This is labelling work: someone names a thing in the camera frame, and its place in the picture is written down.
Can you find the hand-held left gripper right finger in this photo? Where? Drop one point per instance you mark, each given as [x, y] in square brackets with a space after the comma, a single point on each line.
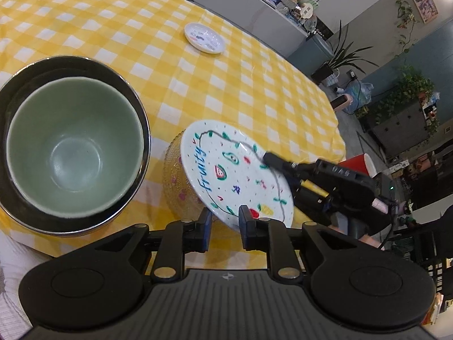
[244, 228]

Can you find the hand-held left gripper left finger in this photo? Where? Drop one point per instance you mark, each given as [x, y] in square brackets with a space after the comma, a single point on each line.
[204, 228]

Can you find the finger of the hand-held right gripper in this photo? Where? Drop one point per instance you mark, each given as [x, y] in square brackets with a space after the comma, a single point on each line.
[313, 191]
[283, 164]

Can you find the white fruit print plate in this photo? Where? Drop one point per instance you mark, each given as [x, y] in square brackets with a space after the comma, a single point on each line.
[233, 170]

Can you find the textured amber glass bowl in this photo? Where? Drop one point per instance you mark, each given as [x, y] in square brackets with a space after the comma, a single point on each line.
[175, 180]

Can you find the green ceramic bowl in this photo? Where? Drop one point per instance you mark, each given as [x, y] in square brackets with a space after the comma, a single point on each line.
[74, 141]

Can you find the stainless steel bowl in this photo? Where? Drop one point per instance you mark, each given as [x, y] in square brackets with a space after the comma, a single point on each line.
[88, 67]

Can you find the red cup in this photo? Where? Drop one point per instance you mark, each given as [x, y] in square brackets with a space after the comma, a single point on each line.
[357, 164]

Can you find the grey cabinet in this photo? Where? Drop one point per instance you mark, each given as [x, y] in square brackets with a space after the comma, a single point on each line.
[400, 127]

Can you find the dark wooden chair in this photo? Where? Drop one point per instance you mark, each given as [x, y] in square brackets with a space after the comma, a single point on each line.
[431, 241]

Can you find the blue plastic bag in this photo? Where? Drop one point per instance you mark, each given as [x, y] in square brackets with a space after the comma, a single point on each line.
[359, 95]

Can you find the tall green potted plant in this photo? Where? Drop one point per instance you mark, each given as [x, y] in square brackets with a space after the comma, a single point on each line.
[341, 58]

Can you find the leafy plant on cabinet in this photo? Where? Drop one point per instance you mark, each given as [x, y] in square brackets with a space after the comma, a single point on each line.
[410, 88]

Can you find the small white printed plate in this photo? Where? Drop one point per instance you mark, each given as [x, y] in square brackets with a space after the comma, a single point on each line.
[204, 37]

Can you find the round white sign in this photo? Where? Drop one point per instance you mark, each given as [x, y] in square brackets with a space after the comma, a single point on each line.
[308, 11]

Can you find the hanging vine plant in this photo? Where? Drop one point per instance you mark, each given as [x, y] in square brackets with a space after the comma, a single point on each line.
[406, 24]

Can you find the yellow checkered tablecloth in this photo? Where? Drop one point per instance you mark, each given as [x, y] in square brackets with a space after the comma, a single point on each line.
[141, 24]

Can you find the framed wall picture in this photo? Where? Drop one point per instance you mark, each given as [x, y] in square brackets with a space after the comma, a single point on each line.
[424, 4]

